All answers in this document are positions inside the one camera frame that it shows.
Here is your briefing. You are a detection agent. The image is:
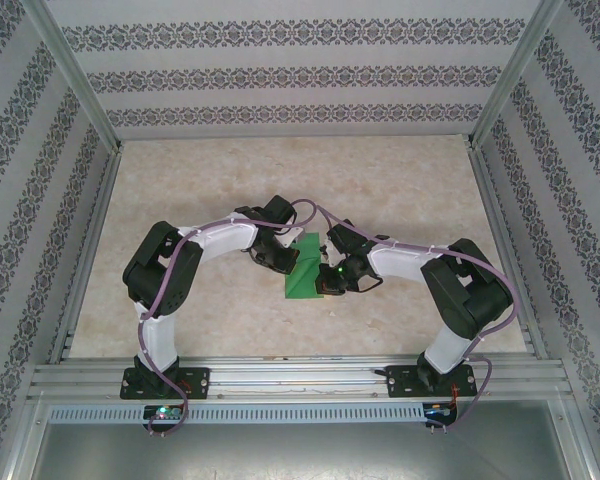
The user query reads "aluminium side rail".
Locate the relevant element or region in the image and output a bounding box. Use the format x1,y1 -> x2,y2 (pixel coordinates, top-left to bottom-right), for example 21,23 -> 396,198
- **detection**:
47,142 -> 126,365
467,144 -> 550,360

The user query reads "green paper sheet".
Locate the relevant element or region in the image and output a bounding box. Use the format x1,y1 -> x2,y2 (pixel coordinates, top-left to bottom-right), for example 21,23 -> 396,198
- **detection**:
283,232 -> 329,300

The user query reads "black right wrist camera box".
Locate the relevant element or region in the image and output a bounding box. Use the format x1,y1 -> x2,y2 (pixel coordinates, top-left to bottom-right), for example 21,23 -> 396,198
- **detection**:
322,218 -> 367,266

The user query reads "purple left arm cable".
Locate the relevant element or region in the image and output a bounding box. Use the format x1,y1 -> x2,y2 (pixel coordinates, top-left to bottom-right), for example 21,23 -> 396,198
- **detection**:
135,198 -> 317,434

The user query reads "aluminium frame post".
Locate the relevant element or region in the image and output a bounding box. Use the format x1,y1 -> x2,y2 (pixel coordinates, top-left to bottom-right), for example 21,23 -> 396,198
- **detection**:
22,0 -> 126,154
467,0 -> 564,150

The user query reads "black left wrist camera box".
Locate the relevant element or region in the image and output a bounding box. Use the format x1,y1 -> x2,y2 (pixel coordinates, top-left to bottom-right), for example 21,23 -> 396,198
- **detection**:
262,194 -> 306,250

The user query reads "aluminium mounting rail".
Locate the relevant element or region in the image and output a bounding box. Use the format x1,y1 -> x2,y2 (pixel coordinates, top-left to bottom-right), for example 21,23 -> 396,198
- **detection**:
27,355 -> 574,402

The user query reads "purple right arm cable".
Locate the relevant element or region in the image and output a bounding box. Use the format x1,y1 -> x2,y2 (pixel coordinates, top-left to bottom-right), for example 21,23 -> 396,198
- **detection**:
319,212 -> 520,434

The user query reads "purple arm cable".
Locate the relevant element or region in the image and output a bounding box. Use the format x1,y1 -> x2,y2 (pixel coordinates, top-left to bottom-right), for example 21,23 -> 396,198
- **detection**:
135,198 -> 317,434
319,212 -> 520,434

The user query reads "slotted grey cable duct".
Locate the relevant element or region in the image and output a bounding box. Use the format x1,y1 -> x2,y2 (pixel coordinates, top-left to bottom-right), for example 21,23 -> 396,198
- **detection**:
47,402 -> 427,426

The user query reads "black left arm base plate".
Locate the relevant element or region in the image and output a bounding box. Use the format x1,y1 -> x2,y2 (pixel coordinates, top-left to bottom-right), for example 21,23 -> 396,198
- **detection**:
121,367 -> 212,401

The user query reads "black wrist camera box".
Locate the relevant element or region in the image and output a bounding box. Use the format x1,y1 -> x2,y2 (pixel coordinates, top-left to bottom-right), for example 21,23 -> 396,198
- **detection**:
322,218 -> 367,266
262,194 -> 306,250

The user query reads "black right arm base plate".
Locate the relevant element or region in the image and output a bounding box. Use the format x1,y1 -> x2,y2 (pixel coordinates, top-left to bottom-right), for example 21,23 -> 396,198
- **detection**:
374,364 -> 479,400

